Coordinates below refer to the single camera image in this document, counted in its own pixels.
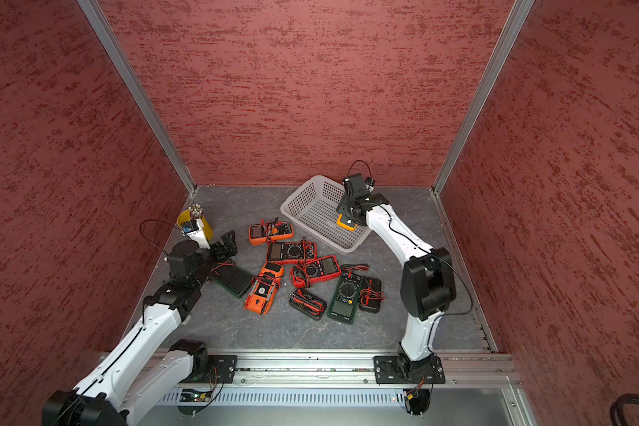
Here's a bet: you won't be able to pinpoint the yellow multimeter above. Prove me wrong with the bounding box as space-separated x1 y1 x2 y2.
337 214 358 232

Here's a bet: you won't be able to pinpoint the orange black multimeter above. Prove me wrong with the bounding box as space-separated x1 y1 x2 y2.
244 262 284 315

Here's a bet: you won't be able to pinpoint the red multimeter with leads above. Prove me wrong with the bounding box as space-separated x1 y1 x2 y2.
289 256 341 289

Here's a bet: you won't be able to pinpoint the black multimeter face down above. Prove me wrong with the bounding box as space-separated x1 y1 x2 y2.
359 277 384 313

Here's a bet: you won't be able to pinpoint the green large multimeter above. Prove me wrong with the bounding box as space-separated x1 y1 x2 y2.
327 274 362 325

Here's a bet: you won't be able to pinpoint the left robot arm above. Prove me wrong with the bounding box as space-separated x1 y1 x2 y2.
42 232 238 425

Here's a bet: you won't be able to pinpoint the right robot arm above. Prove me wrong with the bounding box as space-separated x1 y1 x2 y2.
337 190 456 380

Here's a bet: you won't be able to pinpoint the dark green multimeter left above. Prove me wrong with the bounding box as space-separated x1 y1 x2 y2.
209 264 254 298

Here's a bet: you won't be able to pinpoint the white plastic perforated basket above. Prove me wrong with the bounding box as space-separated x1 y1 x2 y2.
280 175 371 255

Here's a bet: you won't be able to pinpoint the orange multimeter near back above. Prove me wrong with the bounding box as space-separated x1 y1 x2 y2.
248 218 295 246

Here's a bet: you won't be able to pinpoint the red black multimeter upper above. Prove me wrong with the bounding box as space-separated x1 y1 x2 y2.
266 239 319 264

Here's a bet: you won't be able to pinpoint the pens in cup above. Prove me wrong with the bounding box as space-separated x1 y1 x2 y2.
188 203 202 220

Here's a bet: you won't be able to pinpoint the yellow metal pen cup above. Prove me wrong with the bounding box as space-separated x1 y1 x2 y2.
177 209 214 241

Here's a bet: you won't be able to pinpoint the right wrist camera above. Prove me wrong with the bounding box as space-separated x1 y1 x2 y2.
343 173 375 199

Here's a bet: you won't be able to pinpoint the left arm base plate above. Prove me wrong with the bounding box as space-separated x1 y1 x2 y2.
189 354 239 384

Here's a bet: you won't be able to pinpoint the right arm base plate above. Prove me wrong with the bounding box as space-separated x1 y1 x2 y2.
373 354 447 385

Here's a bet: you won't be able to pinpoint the black cable bottom right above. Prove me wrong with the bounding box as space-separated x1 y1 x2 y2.
609 392 639 426

